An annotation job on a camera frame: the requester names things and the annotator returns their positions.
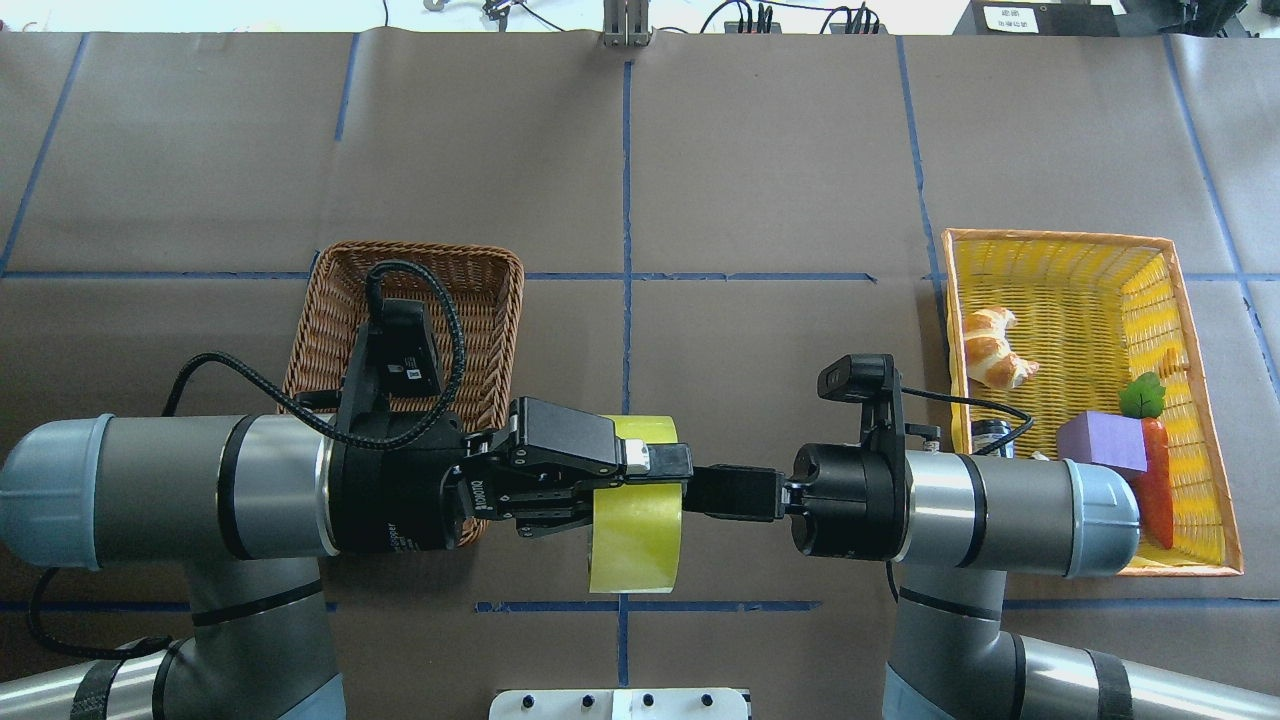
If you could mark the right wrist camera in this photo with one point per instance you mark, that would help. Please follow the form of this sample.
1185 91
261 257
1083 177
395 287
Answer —
857 378

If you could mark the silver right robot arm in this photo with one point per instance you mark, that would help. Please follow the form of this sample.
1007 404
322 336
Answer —
958 525

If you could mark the yellow woven plastic basket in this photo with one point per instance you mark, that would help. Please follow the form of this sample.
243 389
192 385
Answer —
1095 311

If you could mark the aluminium frame post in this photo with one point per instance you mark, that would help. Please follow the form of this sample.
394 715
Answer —
626 23

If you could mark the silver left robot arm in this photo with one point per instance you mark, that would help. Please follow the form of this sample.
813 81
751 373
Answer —
249 504

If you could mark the black power strip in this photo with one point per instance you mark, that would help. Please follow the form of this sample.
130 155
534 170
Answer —
775 17

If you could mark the purple foam cube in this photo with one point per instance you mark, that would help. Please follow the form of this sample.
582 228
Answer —
1109 440

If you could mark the black box with label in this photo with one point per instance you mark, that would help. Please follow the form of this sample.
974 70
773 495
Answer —
1038 18

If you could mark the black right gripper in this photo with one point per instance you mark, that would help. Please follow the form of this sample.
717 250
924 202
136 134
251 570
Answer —
845 500

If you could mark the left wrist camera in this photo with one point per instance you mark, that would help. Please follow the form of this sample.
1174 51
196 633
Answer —
394 356

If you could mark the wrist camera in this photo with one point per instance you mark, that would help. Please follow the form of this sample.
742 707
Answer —
394 356
857 378

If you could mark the toy croissant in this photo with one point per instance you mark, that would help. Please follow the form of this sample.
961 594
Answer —
989 357

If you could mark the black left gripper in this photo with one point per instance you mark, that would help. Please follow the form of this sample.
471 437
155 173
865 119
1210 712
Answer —
395 497

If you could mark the orange toy carrot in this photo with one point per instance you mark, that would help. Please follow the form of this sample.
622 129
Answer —
1144 399

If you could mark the yellow packing tape roll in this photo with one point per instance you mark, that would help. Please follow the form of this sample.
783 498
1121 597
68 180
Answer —
636 532

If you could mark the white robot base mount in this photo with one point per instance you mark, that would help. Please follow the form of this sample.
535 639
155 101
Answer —
623 703

